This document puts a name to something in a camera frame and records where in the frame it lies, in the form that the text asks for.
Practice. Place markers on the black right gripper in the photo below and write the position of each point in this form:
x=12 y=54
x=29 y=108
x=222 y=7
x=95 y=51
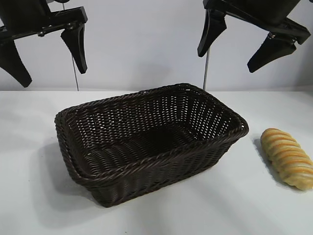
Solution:
x=256 y=12

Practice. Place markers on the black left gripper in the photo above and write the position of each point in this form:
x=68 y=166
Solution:
x=22 y=12

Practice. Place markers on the long striped bread loaf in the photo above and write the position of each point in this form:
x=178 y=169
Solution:
x=286 y=156

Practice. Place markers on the dark brown woven basket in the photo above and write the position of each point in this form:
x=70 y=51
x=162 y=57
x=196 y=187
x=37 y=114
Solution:
x=151 y=156

